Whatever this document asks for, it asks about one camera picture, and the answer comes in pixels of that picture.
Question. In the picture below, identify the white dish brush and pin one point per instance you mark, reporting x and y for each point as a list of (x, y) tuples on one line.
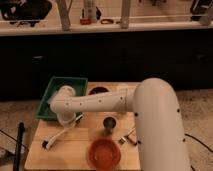
[(49, 141)]

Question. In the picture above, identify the black bag on shelf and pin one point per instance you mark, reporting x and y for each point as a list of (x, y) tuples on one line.
[(31, 11)]

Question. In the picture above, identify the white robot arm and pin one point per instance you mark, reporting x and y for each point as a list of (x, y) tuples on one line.
[(158, 120)]

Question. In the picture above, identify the dark bowl with beans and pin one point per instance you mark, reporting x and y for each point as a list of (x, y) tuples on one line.
[(98, 90)]

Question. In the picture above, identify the black pole stand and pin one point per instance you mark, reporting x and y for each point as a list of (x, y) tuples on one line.
[(21, 130)]

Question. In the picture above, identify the green plastic tray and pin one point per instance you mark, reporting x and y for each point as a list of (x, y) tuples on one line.
[(43, 111)]

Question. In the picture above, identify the white bottle on shelf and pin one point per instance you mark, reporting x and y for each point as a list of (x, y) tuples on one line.
[(90, 10)]

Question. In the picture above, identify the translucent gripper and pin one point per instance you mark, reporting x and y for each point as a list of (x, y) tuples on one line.
[(66, 120)]

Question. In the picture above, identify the orange plastic bowl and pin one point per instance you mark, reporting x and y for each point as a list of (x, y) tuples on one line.
[(103, 155)]

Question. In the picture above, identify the metal spatula tool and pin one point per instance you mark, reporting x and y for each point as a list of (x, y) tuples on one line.
[(126, 138)]

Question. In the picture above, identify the small metal cup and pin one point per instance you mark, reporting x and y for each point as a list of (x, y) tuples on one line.
[(109, 124)]

